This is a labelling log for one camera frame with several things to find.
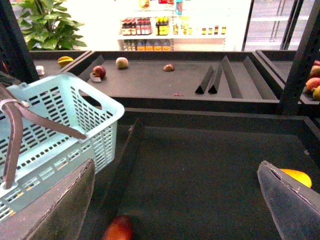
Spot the black upper right tray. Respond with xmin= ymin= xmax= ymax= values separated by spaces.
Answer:
xmin=255 ymin=50 xmax=320 ymax=118

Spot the green red apple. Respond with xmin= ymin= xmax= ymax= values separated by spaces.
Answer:
xmin=115 ymin=57 xmax=129 ymax=69

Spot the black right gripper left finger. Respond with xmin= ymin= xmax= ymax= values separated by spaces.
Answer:
xmin=0 ymin=159 xmax=95 ymax=240

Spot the yellow star fruit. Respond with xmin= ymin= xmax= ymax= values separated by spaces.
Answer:
xmin=57 ymin=56 xmax=74 ymax=68

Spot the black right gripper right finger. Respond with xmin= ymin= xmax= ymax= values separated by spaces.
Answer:
xmin=257 ymin=161 xmax=320 ymax=240

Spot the white bottle shelf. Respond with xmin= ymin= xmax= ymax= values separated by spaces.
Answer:
xmin=115 ymin=0 xmax=229 ymax=52

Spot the black upper left tray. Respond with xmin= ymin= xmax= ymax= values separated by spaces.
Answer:
xmin=66 ymin=51 xmax=283 ymax=114

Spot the black lower left tray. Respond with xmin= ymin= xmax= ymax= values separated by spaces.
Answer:
xmin=79 ymin=108 xmax=320 ymax=240

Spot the black tray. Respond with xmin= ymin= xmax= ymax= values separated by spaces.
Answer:
xmin=66 ymin=51 xmax=283 ymax=114
xmin=255 ymin=50 xmax=320 ymax=118
xmin=79 ymin=108 xmax=320 ymax=240

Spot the black metal shelf frame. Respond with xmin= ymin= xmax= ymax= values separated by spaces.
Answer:
xmin=275 ymin=0 xmax=320 ymax=116

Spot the brown basket handle strap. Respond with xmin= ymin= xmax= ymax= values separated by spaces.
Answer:
xmin=0 ymin=82 xmax=88 ymax=190

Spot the light blue plastic basket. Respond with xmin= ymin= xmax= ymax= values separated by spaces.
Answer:
xmin=0 ymin=73 xmax=125 ymax=222

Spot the black triangular divider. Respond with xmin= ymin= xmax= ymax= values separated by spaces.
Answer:
xmin=195 ymin=65 xmax=214 ymax=95

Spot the red mango at bottom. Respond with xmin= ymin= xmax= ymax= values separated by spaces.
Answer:
xmin=101 ymin=214 xmax=134 ymax=240

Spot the green potted plant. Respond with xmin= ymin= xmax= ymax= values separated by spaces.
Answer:
xmin=11 ymin=0 xmax=87 ymax=51

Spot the yellow mango under finger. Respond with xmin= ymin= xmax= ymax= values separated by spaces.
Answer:
xmin=280 ymin=168 xmax=312 ymax=188

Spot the red mango on tray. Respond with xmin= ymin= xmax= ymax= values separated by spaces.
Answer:
xmin=92 ymin=65 xmax=106 ymax=79

